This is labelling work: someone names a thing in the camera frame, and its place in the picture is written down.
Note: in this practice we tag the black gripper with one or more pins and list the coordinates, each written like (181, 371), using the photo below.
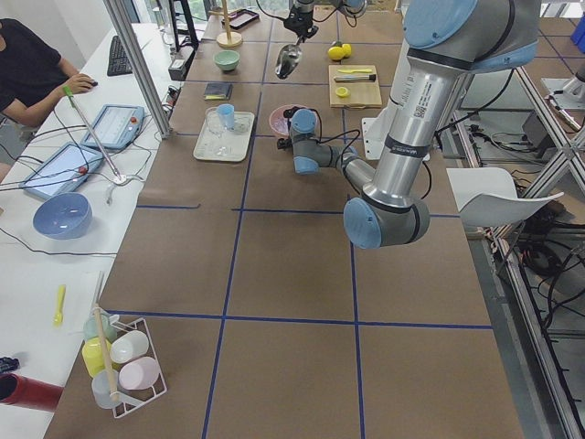
(301, 21)
(290, 124)

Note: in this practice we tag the steel ice scoop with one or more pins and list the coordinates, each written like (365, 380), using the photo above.
(288, 59)

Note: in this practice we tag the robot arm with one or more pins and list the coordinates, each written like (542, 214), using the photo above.
(349, 9)
(443, 41)

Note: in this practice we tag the pile of clear ice cubes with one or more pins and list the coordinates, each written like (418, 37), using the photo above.
(280, 124)

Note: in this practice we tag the blue plastic cup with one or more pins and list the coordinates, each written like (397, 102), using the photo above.
(226, 115)

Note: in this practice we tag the white plastic cup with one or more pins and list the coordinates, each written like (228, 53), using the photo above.
(131, 345)

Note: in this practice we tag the pale green plastic cup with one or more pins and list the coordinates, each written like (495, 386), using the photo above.
(90, 329)

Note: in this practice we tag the pink plastic cup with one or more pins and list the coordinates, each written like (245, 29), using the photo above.
(139, 374)

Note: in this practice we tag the yellow plastic cup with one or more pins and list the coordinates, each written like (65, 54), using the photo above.
(92, 356)

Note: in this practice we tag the grey plastic cup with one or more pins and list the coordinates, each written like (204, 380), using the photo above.
(100, 387)

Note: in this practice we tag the pink bowl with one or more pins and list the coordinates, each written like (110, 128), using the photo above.
(292, 118)

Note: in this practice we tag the yellow lemon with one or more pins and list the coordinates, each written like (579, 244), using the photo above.
(336, 53)
(347, 50)

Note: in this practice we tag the yellow plastic knife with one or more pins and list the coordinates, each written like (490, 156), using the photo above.
(355, 71)

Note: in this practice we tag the cream bear serving tray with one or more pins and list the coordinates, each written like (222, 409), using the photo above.
(237, 139)

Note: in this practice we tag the clear wine glass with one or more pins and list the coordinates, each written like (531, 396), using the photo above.
(215, 127)

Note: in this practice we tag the wooden mug tree stand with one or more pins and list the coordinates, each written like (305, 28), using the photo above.
(228, 38)

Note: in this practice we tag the half lemon slice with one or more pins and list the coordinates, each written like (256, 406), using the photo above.
(342, 92)

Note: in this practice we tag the green ceramic bowl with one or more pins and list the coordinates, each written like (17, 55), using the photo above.
(227, 60)

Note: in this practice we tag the grey folded cloth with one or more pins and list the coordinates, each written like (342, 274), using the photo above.
(218, 91)

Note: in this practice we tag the steel rod muddler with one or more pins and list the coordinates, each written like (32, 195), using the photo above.
(350, 78)

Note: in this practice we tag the wooden cutting board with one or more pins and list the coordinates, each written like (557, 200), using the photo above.
(363, 94)

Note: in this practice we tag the blue teach pendant tablet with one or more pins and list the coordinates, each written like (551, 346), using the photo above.
(118, 125)

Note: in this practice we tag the black keyboard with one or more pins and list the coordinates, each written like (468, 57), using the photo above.
(118, 62)

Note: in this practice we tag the white chair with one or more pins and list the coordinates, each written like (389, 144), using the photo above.
(486, 197)

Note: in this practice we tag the blue bowl on desk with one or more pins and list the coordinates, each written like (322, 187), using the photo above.
(64, 217)

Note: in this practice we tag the seated person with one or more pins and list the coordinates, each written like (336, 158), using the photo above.
(34, 75)

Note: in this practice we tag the yellow plastic spoon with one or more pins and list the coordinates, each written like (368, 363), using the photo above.
(58, 315)

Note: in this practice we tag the red cylinder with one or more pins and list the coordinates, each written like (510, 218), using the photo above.
(28, 393)

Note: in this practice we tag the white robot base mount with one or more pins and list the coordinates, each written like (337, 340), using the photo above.
(372, 137)

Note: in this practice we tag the white wire cup rack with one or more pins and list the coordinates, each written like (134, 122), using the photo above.
(130, 401)

